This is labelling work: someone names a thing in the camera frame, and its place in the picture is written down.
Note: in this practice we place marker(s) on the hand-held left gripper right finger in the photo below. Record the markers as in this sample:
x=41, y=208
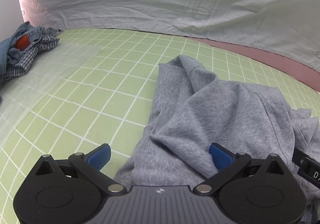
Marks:
x=221, y=156

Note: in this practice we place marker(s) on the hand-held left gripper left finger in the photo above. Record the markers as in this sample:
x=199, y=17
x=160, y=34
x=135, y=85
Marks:
x=98, y=156

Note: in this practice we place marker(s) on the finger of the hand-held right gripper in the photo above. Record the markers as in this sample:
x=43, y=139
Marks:
x=300, y=156

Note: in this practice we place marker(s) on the grey zip hoodie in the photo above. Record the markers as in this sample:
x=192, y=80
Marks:
x=212, y=114

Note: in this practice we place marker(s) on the green grid mat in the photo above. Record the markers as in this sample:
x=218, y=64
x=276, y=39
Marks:
x=100, y=89

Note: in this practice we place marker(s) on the pink underlay cloth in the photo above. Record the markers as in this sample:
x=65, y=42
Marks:
x=275, y=64

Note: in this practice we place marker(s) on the translucent plastic sheet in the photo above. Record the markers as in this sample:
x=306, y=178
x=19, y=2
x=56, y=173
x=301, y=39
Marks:
x=50, y=64

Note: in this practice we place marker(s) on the blue plaid shirt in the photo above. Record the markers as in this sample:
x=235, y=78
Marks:
x=22, y=61

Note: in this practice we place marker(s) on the orange garment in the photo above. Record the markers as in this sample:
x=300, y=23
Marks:
x=22, y=42

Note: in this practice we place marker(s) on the carrot printed bed sheet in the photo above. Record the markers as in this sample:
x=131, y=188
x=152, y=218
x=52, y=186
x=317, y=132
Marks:
x=125, y=1

